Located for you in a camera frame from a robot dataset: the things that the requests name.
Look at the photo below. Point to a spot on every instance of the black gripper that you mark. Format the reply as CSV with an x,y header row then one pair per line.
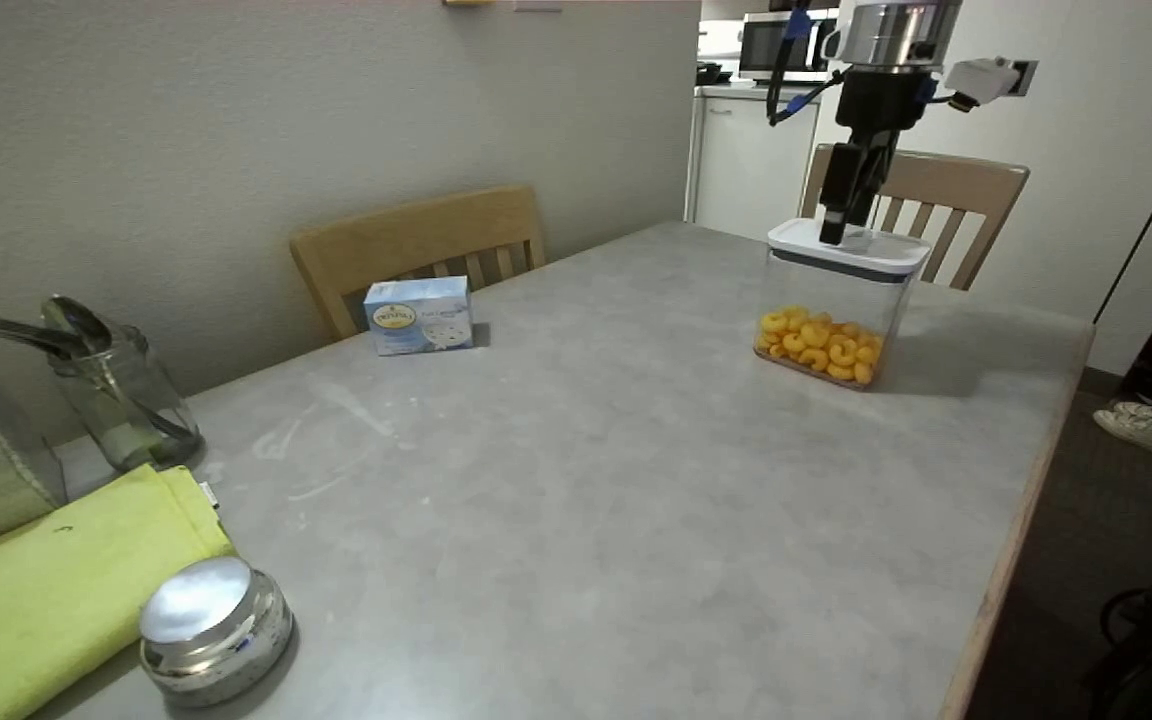
x,y
877,109

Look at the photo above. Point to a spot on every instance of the white square container lid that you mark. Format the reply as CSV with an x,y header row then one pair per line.
x,y
859,248

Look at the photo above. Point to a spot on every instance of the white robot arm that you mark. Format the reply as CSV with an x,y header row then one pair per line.
x,y
899,38

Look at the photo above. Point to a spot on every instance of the clear plastic container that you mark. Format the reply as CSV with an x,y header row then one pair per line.
x,y
832,295

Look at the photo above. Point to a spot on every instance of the wooden chair at table end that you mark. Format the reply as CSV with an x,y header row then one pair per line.
x,y
953,206

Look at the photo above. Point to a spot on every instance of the orange snack pieces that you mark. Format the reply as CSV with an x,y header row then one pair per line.
x,y
820,347

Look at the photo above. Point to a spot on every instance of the microwave oven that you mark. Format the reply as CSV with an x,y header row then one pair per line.
x,y
762,47

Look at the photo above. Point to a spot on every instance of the small blue box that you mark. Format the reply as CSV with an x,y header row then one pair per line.
x,y
418,312

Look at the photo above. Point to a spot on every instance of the clear glass utensil holder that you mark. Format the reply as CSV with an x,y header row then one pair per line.
x,y
113,385

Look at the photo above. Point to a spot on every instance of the yellow-green cloth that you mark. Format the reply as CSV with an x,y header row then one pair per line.
x,y
74,580

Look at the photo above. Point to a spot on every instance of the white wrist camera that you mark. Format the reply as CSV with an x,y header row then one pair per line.
x,y
981,81

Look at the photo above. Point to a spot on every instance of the wooden chair by wall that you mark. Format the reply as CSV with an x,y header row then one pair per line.
x,y
487,236

